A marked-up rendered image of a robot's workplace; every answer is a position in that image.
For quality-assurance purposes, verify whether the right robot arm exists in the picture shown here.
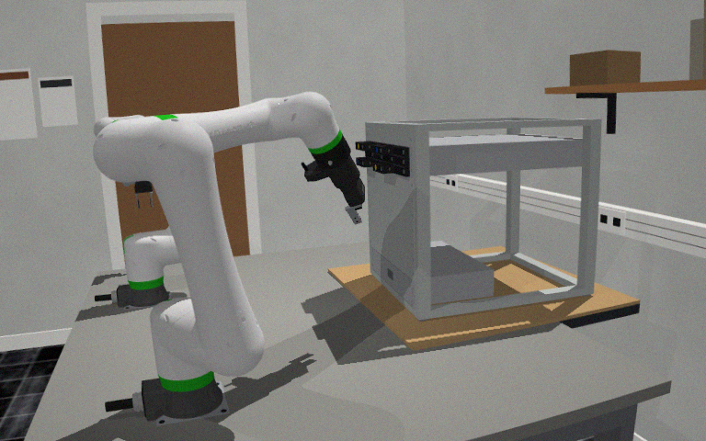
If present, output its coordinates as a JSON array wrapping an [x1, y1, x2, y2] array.
[[93, 92, 342, 421]]

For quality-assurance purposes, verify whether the flat tan wooden board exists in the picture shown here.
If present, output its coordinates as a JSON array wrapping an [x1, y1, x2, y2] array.
[[328, 260, 640, 351]]

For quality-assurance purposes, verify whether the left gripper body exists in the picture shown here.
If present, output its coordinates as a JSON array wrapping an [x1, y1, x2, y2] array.
[[134, 181, 153, 193]]

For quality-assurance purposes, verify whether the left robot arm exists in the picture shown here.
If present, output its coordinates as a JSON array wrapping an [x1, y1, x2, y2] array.
[[95, 226, 181, 308]]

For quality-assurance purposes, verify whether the grey metal rack frame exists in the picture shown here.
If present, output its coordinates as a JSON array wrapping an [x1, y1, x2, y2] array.
[[365, 118, 601, 322]]

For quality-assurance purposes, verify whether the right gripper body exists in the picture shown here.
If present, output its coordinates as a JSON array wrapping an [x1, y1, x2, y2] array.
[[301, 134, 365, 207]]

